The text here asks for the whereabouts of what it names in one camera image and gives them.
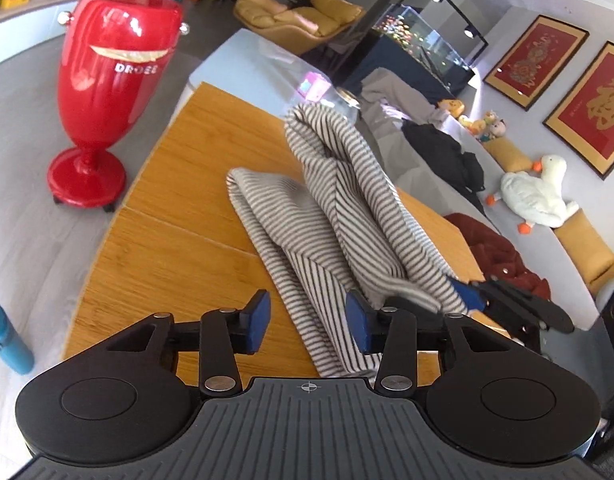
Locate beige blanket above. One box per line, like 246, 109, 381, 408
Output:
361, 67, 450, 126

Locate grey sofa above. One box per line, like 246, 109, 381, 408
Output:
359, 67, 614, 331

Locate red garment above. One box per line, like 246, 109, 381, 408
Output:
444, 212, 552, 301

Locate small yellow cushion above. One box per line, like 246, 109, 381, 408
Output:
487, 137, 532, 173

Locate blue water bottle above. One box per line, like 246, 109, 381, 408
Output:
0, 300, 35, 376

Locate red framed calligraphy picture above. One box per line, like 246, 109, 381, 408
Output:
543, 41, 614, 180

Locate striped garment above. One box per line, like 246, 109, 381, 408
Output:
226, 102, 482, 378

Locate white goose plush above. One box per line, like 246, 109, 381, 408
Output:
486, 154, 580, 235

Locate white television cabinet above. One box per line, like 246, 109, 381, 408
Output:
0, 0, 162, 72

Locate black fish tank stand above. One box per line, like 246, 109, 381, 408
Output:
339, 35, 475, 98

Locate glass fish tank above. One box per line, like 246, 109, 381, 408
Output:
372, 4, 475, 83

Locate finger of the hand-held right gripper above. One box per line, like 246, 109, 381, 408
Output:
449, 277, 576, 336
507, 327, 544, 360

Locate large yellow cushion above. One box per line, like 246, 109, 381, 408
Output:
554, 210, 614, 293

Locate black tank light frame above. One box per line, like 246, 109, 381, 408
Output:
402, 0, 489, 68

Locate red framed floral picture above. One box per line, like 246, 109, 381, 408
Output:
483, 15, 590, 111

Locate small plush dolls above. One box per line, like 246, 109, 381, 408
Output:
459, 109, 508, 143

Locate black clothing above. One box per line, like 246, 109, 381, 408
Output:
402, 120, 486, 193

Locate white coffee table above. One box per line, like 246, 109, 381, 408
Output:
186, 27, 338, 111

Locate red goblet-shaped stand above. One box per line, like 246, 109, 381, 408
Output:
47, 0, 192, 212

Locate yellow armchair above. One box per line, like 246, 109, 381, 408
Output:
234, 0, 365, 56

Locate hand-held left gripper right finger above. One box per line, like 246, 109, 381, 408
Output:
345, 289, 514, 397

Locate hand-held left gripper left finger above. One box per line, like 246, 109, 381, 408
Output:
106, 289, 272, 400

